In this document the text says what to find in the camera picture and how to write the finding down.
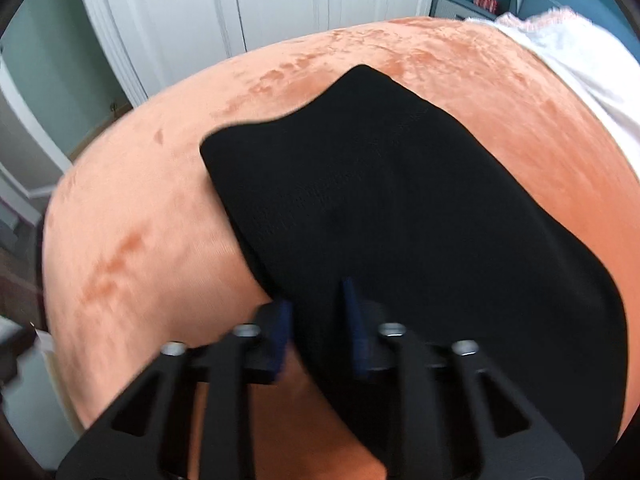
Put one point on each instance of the white wardrobe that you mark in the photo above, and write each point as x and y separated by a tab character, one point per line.
190	10

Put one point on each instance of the white quilt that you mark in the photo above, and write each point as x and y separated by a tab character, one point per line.
590	70

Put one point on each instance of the orange blanket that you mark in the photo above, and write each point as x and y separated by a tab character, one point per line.
150	210

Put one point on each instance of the blue nightstand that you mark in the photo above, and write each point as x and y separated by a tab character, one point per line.
452	7

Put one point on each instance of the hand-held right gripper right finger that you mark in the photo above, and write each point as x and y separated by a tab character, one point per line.
353	322

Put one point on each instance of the red cans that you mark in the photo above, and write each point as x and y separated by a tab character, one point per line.
485	2

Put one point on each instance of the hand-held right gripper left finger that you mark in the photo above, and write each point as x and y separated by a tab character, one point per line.
279	332

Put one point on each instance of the black pants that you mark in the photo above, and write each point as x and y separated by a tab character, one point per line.
400	200

